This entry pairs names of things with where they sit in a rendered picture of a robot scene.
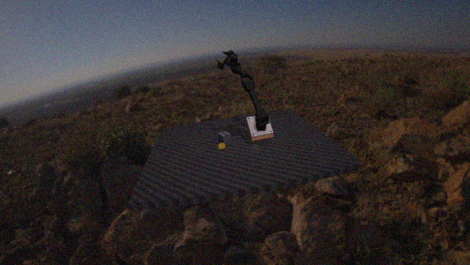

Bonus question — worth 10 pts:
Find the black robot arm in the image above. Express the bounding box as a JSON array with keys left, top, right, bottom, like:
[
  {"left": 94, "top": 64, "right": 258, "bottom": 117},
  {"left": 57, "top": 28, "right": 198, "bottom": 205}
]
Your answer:
[{"left": 229, "top": 53, "right": 269, "bottom": 131}]

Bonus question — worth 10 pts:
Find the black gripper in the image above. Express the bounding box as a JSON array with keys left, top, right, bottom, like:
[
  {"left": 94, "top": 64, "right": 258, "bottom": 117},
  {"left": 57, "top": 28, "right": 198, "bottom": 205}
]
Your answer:
[{"left": 217, "top": 51, "right": 234, "bottom": 70}]

